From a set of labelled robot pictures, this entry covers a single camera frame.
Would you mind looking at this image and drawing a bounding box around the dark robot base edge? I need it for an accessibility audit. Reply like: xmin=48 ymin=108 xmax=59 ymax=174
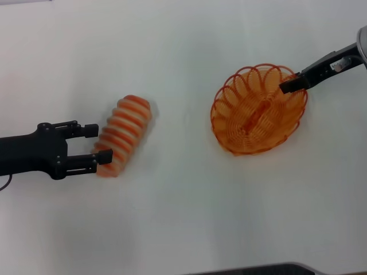
xmin=183 ymin=262 xmax=327 ymax=275

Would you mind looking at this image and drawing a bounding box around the orange plastic wire basket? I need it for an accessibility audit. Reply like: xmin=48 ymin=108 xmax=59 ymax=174
xmin=210 ymin=63 xmax=309 ymax=157

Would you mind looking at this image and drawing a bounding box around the orange striped toy bread loaf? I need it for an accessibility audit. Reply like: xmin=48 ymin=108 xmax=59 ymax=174
xmin=91 ymin=94 xmax=153 ymax=178

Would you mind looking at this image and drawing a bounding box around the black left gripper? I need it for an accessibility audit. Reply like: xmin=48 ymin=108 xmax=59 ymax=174
xmin=0 ymin=120 xmax=114 ymax=180

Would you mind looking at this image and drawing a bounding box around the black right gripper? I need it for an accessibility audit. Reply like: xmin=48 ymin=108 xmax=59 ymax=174
xmin=279 ymin=42 xmax=362 ymax=95

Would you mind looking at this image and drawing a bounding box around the left arm cable with plug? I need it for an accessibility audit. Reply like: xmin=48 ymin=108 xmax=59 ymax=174
xmin=0 ymin=174 xmax=13 ymax=192

